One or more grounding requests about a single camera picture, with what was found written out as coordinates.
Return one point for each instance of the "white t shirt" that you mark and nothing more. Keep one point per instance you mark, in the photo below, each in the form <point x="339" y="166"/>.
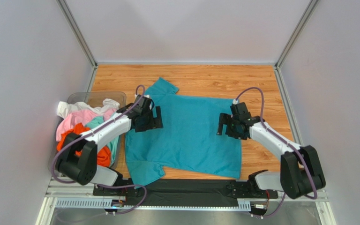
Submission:
<point x="74" y="107"/>

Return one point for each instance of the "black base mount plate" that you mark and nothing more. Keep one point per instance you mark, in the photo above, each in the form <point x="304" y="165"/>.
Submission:
<point x="186" y="192"/>

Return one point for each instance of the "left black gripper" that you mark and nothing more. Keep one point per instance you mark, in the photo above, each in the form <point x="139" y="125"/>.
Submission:
<point x="154" y="123"/>

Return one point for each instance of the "aluminium front frame rail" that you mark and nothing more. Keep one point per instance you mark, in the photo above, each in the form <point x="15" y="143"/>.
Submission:
<point x="78" y="196"/>

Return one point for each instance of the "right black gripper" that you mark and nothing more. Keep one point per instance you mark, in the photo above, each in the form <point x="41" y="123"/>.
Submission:
<point x="227" y="127"/>

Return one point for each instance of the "teal t shirt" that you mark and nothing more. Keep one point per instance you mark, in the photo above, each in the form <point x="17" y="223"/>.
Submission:
<point x="187" y="141"/>

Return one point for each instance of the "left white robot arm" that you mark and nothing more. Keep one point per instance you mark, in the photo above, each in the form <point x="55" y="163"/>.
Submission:
<point x="78" y="157"/>

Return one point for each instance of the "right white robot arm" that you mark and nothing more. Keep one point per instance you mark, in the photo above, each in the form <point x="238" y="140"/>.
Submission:
<point x="300" y="174"/>

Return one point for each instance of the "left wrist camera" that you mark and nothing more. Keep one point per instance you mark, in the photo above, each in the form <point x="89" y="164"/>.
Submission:
<point x="138" y="96"/>

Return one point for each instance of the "orange t shirt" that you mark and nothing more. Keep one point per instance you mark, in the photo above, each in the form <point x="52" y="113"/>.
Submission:
<point x="104" y="155"/>

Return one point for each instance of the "pink t shirt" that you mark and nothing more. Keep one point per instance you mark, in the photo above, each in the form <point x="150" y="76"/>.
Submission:
<point x="83" y="116"/>

